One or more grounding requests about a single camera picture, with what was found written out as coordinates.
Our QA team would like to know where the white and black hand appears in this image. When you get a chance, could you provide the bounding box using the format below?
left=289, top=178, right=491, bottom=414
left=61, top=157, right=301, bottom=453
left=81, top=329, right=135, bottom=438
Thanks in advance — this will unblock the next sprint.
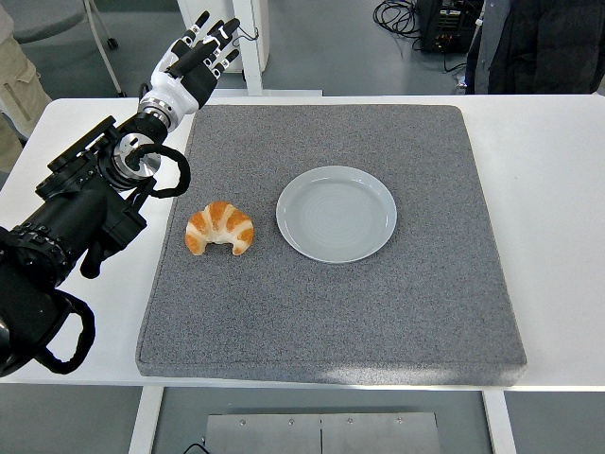
left=140, top=9, right=242, bottom=130

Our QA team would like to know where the golden croissant bread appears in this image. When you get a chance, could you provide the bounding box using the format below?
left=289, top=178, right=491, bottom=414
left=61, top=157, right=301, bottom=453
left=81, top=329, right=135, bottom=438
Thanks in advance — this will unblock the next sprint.
left=184, top=201, right=255, bottom=257

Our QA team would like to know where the pale grey round plate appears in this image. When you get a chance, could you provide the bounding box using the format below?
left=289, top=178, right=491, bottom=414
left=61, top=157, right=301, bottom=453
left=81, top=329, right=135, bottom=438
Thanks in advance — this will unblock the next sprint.
left=275, top=165, right=398, bottom=264

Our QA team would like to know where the grey metal plate with screws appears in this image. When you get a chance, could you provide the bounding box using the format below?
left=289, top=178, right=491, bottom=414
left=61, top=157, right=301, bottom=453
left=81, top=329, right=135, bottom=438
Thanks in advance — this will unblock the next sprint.
left=203, top=411, right=441, bottom=454

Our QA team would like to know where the white box cabinet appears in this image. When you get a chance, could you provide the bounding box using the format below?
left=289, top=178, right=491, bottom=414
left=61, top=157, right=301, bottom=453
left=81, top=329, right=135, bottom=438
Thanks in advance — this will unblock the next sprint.
left=177, top=0, right=270, bottom=75

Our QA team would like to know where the grey chair with castors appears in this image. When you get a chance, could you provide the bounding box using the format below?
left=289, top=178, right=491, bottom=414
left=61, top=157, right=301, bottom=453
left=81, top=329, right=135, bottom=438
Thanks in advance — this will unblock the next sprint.
left=9, top=0, right=125, bottom=98

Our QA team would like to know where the person in beige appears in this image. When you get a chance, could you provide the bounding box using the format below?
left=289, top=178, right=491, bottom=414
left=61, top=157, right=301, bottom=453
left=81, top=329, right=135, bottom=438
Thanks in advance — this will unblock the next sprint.
left=0, top=0, right=53, bottom=174

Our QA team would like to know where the grey speckled square mat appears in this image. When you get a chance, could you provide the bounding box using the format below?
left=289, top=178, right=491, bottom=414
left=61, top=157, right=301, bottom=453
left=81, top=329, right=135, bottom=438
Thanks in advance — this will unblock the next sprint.
left=135, top=104, right=528, bottom=385

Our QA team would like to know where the black electronics box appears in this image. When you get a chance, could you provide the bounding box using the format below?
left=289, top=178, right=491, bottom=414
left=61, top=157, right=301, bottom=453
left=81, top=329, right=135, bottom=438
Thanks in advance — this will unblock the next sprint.
left=415, top=0, right=483, bottom=54

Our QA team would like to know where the white table leg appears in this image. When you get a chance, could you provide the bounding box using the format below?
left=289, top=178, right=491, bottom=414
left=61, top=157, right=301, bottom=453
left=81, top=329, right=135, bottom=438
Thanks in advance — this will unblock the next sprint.
left=481, top=391, right=517, bottom=454
left=127, top=385, right=164, bottom=454

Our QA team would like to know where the person in dark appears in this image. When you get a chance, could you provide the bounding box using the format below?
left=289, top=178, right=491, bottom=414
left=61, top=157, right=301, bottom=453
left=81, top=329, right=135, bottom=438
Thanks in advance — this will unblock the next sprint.
left=465, top=0, right=605, bottom=96

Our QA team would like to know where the white post with base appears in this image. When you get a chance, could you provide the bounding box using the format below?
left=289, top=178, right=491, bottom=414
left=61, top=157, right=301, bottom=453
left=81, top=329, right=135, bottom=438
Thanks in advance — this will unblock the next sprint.
left=188, top=0, right=323, bottom=98

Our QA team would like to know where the black floor cable bundle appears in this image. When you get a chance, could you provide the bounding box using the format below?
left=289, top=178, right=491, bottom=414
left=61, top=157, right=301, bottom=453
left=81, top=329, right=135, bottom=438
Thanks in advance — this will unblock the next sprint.
left=372, top=0, right=426, bottom=61

